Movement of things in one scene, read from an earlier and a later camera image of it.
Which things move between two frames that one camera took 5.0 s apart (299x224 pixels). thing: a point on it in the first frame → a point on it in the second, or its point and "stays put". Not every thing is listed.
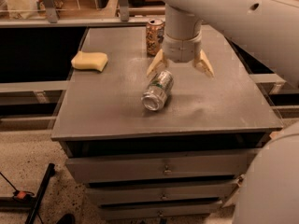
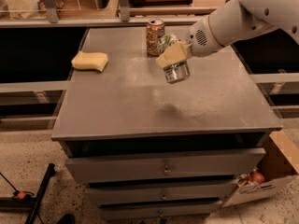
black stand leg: x=50 y=172 stays put
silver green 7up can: x=157 y=90 → x=178 y=72
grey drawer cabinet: x=183 y=161 stays put
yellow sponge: x=90 y=61 stays put
